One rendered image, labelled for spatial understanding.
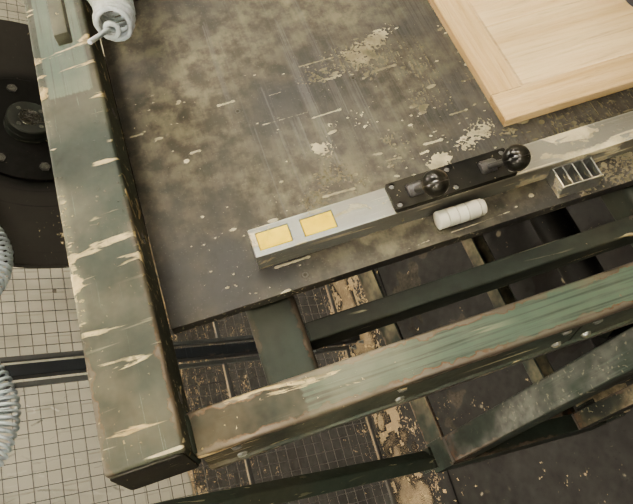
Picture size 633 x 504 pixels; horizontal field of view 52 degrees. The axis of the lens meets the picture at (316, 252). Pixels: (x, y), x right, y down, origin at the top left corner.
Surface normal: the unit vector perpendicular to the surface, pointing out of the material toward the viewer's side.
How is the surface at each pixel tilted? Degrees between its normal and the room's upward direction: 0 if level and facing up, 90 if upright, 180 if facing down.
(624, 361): 0
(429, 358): 58
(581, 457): 0
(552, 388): 0
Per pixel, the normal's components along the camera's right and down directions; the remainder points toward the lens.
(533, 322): -0.04, -0.46
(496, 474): -0.82, 0.00
